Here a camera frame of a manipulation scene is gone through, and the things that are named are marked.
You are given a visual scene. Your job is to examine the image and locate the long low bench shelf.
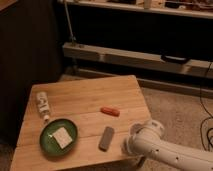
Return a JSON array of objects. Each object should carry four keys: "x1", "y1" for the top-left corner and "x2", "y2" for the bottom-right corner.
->
[{"x1": 62, "y1": 42, "x2": 209, "y2": 77}]

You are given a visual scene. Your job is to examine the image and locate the black handle on shelf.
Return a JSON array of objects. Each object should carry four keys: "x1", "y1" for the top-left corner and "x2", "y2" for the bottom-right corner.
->
[{"x1": 161, "y1": 55, "x2": 189, "y2": 64}]

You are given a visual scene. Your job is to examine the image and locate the white square sponge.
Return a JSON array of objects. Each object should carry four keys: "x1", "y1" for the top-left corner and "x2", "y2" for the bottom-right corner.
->
[{"x1": 53, "y1": 127, "x2": 73, "y2": 149}]

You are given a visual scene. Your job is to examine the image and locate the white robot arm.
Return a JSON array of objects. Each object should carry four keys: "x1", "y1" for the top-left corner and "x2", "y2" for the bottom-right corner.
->
[{"x1": 123, "y1": 120, "x2": 213, "y2": 171}]

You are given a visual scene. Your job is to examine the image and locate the green plate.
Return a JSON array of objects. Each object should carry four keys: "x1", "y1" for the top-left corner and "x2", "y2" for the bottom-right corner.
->
[{"x1": 39, "y1": 119, "x2": 78, "y2": 157}]

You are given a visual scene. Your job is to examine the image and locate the grey eraser block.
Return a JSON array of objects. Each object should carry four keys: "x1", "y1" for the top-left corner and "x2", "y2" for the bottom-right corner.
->
[{"x1": 98, "y1": 127, "x2": 114, "y2": 151}]

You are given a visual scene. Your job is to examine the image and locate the white tube bottle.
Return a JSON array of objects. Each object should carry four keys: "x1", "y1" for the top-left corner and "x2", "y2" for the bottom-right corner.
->
[{"x1": 36, "y1": 92, "x2": 50, "y2": 122}]

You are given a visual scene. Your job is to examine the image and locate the metal pole stand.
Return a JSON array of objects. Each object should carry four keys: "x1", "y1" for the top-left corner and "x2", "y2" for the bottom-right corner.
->
[{"x1": 62, "y1": 0, "x2": 83, "y2": 47}]

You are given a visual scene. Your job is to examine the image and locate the wooden table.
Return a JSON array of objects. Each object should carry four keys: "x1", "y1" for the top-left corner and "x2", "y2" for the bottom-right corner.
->
[{"x1": 10, "y1": 75, "x2": 150, "y2": 171}]

